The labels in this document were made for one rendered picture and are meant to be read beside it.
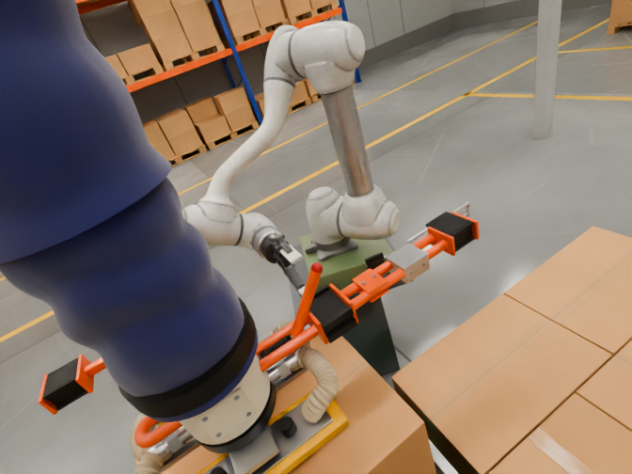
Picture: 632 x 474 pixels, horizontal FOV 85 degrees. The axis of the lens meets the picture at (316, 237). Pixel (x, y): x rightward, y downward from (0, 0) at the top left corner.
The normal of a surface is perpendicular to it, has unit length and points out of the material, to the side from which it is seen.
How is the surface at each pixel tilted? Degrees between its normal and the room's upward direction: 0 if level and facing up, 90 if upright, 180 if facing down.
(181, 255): 70
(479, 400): 0
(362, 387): 0
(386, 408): 0
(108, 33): 90
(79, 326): 100
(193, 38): 90
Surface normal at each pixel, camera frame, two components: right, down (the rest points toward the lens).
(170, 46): 0.51, 0.33
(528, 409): -0.29, -0.80
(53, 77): 0.80, -0.16
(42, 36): 0.92, 0.06
